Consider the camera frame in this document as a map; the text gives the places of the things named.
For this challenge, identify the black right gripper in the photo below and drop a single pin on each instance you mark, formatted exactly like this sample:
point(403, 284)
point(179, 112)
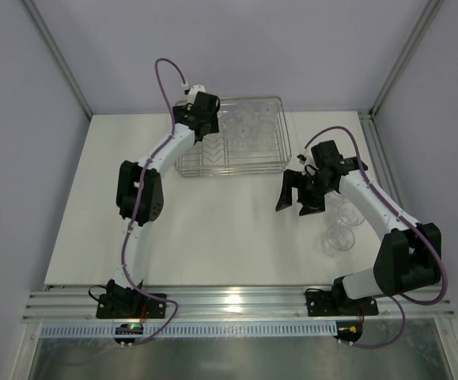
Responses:
point(304, 191)

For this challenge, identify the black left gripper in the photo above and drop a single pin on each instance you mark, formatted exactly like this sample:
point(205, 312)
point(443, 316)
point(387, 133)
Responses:
point(203, 129)

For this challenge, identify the clear plastic cup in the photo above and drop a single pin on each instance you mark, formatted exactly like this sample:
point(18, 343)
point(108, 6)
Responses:
point(348, 214)
point(337, 239)
point(334, 200)

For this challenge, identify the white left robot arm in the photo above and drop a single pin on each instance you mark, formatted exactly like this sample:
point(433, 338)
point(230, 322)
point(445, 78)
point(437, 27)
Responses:
point(139, 195)

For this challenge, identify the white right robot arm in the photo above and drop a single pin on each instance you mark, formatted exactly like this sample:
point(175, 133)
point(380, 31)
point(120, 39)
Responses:
point(410, 252)

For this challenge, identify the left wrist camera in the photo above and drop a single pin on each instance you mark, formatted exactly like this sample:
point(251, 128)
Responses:
point(191, 91)

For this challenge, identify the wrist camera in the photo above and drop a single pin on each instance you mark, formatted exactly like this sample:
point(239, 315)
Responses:
point(305, 157)
point(191, 91)

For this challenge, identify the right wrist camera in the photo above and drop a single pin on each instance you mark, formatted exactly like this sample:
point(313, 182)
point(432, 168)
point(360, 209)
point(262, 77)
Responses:
point(305, 157)

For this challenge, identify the wire dish rack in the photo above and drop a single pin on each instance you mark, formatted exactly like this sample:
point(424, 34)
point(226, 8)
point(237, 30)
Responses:
point(253, 138)

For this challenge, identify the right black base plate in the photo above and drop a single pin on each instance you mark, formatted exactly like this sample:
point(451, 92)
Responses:
point(321, 303)

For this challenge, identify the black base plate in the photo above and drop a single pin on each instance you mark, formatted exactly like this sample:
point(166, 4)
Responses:
point(129, 305)
point(321, 303)

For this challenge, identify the slotted cable duct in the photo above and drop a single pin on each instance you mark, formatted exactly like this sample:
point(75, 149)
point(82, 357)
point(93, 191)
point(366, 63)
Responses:
point(189, 329)

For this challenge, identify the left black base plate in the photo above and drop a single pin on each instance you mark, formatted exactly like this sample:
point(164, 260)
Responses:
point(129, 305)

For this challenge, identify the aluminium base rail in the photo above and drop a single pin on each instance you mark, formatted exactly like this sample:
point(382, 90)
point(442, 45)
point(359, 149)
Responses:
point(217, 303)

